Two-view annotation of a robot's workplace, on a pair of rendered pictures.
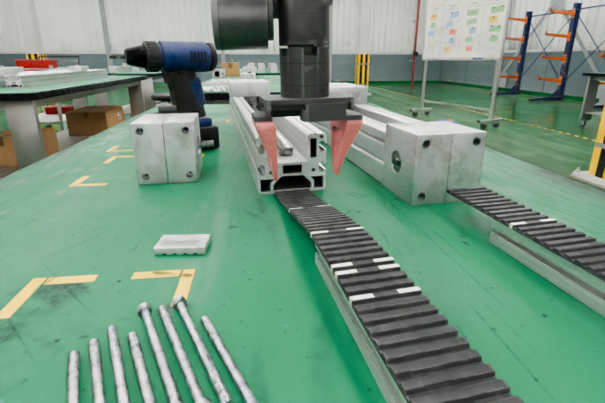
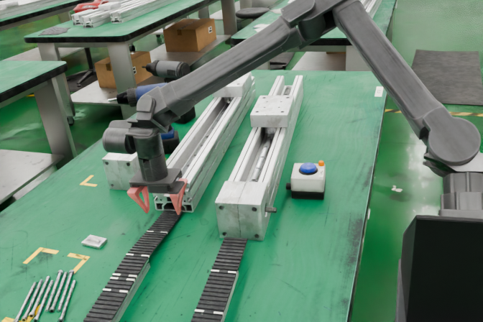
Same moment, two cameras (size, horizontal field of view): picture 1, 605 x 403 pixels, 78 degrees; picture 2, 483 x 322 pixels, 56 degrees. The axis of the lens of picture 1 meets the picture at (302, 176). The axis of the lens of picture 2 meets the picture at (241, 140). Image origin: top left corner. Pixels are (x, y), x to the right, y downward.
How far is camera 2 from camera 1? 0.78 m
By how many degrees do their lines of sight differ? 28
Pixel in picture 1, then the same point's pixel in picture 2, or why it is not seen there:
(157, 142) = (115, 169)
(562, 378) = not seen: outside the picture
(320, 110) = (154, 188)
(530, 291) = (194, 303)
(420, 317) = (115, 302)
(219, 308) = (83, 277)
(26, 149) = (122, 80)
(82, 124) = (176, 41)
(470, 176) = (254, 227)
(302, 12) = (139, 144)
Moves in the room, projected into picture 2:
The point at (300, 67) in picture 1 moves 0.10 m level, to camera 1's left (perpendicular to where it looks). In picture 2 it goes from (143, 167) to (107, 161)
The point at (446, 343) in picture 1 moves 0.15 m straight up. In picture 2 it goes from (108, 312) to (88, 244)
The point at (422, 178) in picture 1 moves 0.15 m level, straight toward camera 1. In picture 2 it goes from (223, 224) to (168, 260)
